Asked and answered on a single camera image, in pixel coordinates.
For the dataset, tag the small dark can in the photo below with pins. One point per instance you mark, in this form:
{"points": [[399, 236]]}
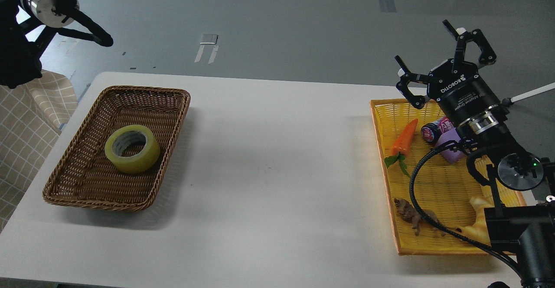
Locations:
{"points": [[432, 131]]}

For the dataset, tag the yellow tape roll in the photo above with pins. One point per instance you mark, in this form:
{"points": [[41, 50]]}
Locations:
{"points": [[122, 139]]}

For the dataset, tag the yellow plastic basket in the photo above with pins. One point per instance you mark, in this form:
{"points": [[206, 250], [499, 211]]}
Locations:
{"points": [[442, 187]]}

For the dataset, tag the beige checkered cloth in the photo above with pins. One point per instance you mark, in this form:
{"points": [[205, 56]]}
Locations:
{"points": [[31, 119]]}

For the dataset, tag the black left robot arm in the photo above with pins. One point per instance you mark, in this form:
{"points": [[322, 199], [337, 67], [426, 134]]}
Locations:
{"points": [[28, 26]]}

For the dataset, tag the orange toy carrot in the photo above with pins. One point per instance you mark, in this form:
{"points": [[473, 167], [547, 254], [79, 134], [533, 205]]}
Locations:
{"points": [[402, 147]]}

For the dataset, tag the white leg with black foot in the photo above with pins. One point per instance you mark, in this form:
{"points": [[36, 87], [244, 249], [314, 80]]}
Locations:
{"points": [[529, 93]]}

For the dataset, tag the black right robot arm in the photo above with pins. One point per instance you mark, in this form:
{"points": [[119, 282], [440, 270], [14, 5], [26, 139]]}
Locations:
{"points": [[520, 222]]}

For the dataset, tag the brown wicker basket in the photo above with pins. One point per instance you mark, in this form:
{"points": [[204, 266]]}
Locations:
{"points": [[85, 178]]}

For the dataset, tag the toy croissant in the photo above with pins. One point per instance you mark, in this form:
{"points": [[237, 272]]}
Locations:
{"points": [[478, 231]]}

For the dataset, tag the brown toy lion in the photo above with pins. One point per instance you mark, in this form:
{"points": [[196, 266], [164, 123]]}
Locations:
{"points": [[409, 214]]}

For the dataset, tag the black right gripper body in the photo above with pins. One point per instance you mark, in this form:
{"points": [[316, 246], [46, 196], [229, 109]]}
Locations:
{"points": [[461, 95]]}

